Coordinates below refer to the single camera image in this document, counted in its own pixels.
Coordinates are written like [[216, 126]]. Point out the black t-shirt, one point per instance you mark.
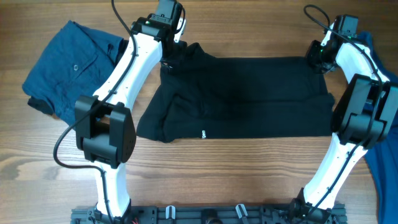
[[202, 96]]

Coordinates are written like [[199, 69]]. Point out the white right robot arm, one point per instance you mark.
[[361, 119]]

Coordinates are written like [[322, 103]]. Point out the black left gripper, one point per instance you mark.
[[179, 56]]

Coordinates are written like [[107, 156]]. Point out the folded navy blue shirt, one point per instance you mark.
[[77, 61]]

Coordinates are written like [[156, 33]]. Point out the blue polo shirt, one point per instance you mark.
[[382, 162]]

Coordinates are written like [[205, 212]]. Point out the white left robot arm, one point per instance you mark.
[[105, 131]]

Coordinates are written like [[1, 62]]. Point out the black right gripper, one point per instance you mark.
[[310, 56]]

